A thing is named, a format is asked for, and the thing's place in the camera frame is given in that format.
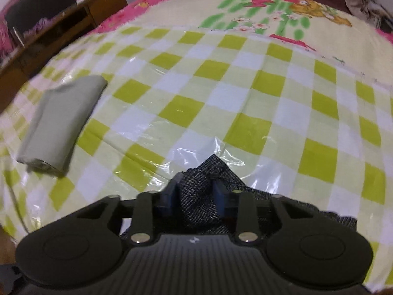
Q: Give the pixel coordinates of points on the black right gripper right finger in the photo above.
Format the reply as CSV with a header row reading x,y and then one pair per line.
x,y
226,201

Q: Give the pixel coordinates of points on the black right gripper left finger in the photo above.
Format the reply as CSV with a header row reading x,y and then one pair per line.
x,y
168,201

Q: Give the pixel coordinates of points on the dark grey knit pants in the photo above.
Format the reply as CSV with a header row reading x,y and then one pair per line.
x,y
274,219

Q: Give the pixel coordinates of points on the green checkered bed sheet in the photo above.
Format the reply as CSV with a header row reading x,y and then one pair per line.
x,y
293,95

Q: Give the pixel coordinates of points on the folded beige cloth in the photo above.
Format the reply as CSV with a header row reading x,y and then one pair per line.
x,y
57,123

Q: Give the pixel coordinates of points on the wooden side desk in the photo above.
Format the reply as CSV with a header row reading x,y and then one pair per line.
x,y
72,24

